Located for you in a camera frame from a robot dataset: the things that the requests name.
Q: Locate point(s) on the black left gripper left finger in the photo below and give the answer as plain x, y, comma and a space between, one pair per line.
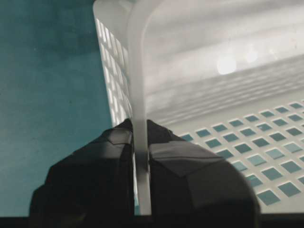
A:
96, 178

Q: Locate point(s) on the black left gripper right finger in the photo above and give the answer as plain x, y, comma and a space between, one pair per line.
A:
188, 180

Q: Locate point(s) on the white perforated plastic basket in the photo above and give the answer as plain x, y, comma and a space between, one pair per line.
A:
226, 75

